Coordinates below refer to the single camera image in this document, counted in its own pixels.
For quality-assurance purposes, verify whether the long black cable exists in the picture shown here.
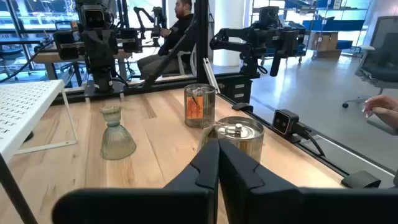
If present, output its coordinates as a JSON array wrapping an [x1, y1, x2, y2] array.
[[0, 39, 54, 84]]

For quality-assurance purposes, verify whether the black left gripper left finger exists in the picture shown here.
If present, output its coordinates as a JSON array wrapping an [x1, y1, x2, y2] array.
[[52, 138, 220, 224]]

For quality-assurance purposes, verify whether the cardboard box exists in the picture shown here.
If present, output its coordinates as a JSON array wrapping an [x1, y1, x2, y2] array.
[[308, 30, 339, 52]]

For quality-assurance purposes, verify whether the person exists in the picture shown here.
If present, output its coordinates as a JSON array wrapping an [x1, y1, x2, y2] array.
[[136, 0, 197, 80]]

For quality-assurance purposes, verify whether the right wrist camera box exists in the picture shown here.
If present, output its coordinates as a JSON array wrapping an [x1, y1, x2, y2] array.
[[79, 4, 108, 30]]

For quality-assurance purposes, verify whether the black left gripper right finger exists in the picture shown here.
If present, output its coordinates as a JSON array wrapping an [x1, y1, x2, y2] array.
[[219, 139, 398, 224]]

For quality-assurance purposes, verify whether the black camera cable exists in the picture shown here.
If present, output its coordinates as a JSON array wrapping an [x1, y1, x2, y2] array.
[[294, 123, 326, 158]]

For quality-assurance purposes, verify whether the black table edge clamp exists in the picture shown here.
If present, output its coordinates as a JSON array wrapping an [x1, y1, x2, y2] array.
[[341, 170, 382, 189], [231, 102, 254, 113]]

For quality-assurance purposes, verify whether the wooden top desk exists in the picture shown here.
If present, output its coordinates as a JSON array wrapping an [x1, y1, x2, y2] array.
[[32, 48, 133, 82]]

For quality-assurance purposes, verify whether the orange label candle tin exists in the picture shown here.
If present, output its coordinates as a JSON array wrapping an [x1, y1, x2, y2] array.
[[183, 83, 217, 129]]

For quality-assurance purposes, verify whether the vanilla cake scented candle tin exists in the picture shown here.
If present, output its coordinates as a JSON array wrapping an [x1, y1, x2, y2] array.
[[197, 116, 266, 164]]

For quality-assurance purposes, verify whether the silver aluminium extrusion bar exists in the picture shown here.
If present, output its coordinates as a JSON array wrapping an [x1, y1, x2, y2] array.
[[202, 57, 221, 94]]

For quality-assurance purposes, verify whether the white round column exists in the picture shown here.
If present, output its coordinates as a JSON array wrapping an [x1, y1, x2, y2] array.
[[213, 0, 247, 67]]

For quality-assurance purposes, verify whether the blue storage bin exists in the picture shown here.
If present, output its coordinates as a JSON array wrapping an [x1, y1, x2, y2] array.
[[303, 19, 365, 32]]

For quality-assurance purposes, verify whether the grey office chair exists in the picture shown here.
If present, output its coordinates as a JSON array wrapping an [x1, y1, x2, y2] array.
[[341, 15, 398, 110]]

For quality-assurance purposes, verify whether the black stereo camera box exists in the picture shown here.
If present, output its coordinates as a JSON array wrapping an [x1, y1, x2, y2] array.
[[272, 108, 300, 136]]

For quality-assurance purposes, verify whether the person's hand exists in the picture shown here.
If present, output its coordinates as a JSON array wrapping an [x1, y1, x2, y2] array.
[[362, 95, 398, 130]]

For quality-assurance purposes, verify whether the white office chair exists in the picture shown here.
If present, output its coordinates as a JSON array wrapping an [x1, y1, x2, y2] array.
[[177, 46, 197, 76]]

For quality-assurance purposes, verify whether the black control box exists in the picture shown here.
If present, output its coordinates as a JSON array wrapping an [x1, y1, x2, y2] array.
[[217, 76, 253, 104]]

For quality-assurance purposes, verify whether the white perforated metal shelf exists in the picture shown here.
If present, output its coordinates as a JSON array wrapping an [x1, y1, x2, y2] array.
[[0, 79, 78, 224]]

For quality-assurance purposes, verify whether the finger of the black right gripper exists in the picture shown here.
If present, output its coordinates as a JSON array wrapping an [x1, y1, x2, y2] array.
[[81, 29, 100, 71], [99, 29, 118, 71]]

